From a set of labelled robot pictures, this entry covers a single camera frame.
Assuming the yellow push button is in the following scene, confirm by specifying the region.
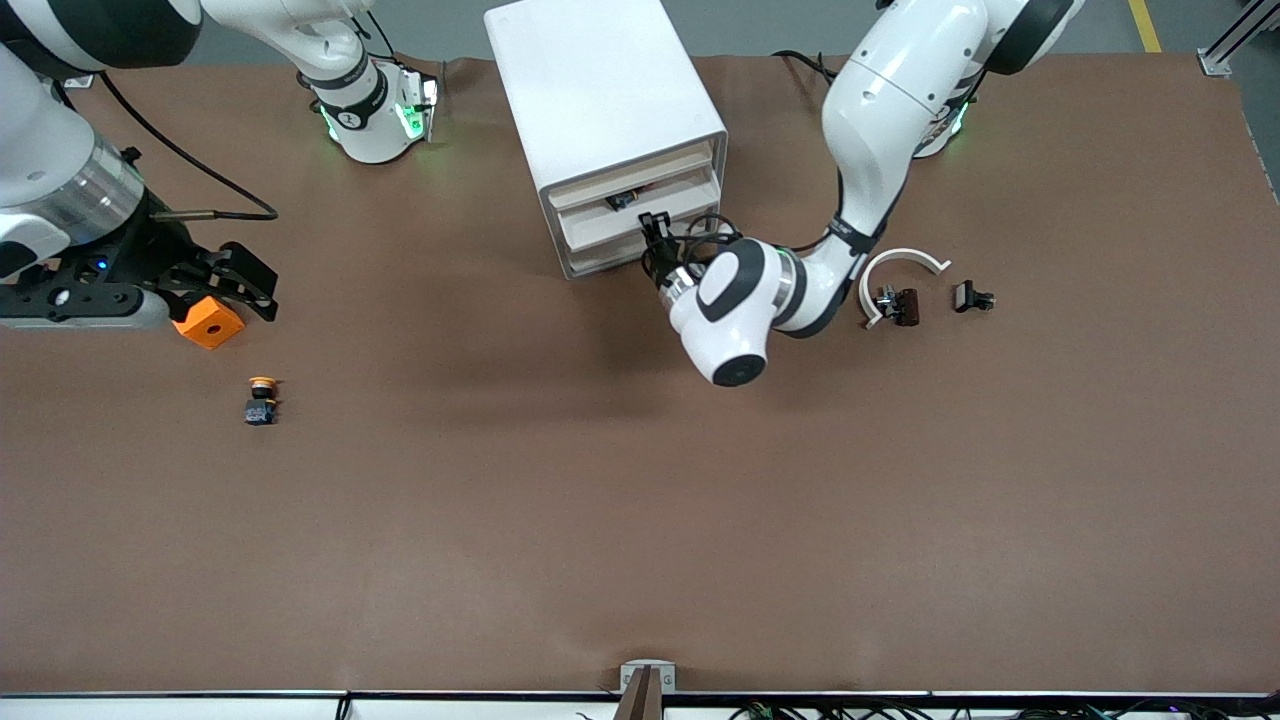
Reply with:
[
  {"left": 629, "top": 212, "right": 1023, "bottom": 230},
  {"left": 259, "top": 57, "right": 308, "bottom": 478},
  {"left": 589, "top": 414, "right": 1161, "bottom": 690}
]
[{"left": 244, "top": 376, "right": 282, "bottom": 427}]

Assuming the orange square block with hole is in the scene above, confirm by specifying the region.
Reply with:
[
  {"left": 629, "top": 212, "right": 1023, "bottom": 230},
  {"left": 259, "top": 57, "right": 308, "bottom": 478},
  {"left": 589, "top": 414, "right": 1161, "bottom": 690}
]
[{"left": 171, "top": 295, "right": 246, "bottom": 351}]

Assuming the white curved plastic arc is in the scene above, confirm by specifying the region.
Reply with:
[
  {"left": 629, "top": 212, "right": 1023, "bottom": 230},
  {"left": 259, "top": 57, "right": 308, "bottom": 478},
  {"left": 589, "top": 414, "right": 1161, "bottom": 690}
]
[{"left": 858, "top": 247, "right": 952, "bottom": 330}]

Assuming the brown table cover mat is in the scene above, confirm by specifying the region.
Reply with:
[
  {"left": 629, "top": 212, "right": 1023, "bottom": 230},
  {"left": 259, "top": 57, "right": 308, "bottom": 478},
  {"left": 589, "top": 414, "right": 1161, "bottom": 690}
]
[{"left": 0, "top": 52, "right": 1280, "bottom": 696}]

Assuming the small brown connector part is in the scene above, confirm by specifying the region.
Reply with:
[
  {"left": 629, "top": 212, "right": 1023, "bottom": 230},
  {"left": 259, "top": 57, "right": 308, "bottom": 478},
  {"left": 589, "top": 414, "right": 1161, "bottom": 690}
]
[{"left": 875, "top": 286, "right": 922, "bottom": 328}]

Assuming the black arm base cable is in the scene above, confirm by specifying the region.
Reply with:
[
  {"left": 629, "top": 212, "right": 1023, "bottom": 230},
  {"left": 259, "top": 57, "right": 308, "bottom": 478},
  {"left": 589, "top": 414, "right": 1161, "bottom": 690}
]
[{"left": 771, "top": 48, "right": 843, "bottom": 87}]

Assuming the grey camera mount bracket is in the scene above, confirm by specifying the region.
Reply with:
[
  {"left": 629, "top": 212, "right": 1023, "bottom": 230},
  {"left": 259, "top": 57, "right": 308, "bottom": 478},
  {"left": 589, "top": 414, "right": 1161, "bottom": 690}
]
[{"left": 612, "top": 660, "right": 678, "bottom": 720}]

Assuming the white table edge rail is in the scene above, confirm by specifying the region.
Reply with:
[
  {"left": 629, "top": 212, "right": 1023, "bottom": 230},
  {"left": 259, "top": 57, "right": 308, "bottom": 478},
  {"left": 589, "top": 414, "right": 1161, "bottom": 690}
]
[{"left": 0, "top": 690, "right": 1280, "bottom": 720}]

